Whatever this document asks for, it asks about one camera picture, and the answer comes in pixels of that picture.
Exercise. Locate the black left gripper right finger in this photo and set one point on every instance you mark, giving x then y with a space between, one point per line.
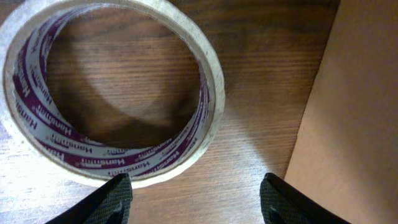
283 204

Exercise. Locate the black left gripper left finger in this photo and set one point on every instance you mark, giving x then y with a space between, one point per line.
108 204

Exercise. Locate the beige masking tape roll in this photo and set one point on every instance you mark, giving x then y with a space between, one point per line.
34 122

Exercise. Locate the brown cardboard box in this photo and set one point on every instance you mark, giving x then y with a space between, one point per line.
345 156

